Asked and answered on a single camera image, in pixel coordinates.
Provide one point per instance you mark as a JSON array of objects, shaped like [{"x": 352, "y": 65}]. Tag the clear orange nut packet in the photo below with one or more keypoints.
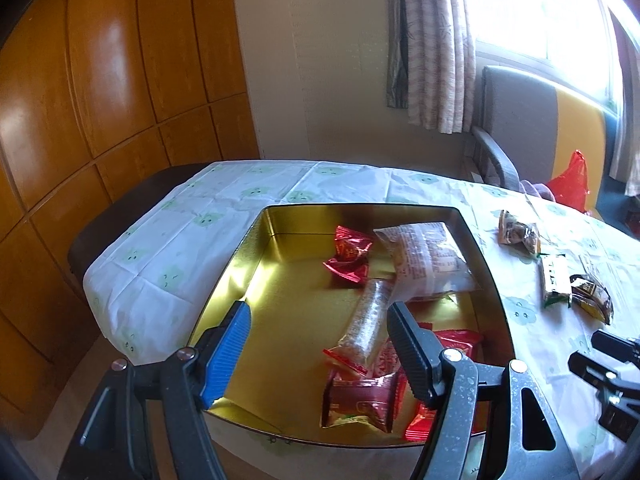
[{"x": 515, "y": 232}]

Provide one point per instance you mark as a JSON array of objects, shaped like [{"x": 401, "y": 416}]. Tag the small red candy packet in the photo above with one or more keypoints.
[{"x": 350, "y": 250}]

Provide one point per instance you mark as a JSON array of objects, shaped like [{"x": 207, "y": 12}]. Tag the pink cloth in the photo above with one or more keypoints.
[{"x": 537, "y": 190}]

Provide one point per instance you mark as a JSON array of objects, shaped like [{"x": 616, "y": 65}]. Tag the red plastic bag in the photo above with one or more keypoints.
[{"x": 572, "y": 185}]

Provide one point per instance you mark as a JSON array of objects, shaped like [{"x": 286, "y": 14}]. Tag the window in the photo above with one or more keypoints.
[{"x": 540, "y": 10}]

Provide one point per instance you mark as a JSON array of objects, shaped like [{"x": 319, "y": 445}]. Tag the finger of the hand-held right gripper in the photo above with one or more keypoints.
[
  {"x": 617, "y": 346},
  {"x": 617, "y": 395}
]

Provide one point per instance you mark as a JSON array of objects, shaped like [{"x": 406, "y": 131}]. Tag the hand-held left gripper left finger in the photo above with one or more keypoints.
[{"x": 230, "y": 350}]

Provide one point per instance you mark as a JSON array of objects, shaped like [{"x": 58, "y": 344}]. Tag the green-ended cracker packet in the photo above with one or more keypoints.
[{"x": 555, "y": 280}]

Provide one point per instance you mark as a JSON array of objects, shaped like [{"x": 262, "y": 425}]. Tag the dark red snack packet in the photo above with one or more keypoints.
[{"x": 360, "y": 400}]

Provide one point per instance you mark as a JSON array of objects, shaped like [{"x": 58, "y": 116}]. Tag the clear bread packet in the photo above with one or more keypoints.
[{"x": 425, "y": 260}]

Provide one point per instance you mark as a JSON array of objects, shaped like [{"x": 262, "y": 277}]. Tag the wooden wardrobe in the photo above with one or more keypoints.
[{"x": 100, "y": 85}]

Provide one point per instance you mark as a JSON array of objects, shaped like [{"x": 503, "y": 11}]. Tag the grey yellow blue sofa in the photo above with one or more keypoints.
[{"x": 520, "y": 110}]

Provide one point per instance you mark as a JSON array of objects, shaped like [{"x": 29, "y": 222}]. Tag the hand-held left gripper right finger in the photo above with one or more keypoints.
[{"x": 407, "y": 345}]

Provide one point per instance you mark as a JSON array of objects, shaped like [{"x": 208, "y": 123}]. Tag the large red snack packet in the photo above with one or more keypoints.
[{"x": 457, "y": 347}]

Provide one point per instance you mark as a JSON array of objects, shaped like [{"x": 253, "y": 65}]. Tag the gold tin box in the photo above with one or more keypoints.
[{"x": 290, "y": 285}]

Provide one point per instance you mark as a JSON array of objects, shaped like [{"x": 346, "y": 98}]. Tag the long clear red-ended bar packet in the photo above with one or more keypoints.
[{"x": 367, "y": 320}]

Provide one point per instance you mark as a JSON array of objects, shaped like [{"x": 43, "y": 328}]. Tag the dark gold candy packet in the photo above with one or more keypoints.
[{"x": 592, "y": 295}]

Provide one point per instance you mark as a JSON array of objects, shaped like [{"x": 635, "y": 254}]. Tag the white green-print tablecloth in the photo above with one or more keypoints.
[{"x": 300, "y": 185}]

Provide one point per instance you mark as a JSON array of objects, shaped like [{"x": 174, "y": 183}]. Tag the pink patterned curtain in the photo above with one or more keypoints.
[
  {"x": 631, "y": 150},
  {"x": 435, "y": 50}
]

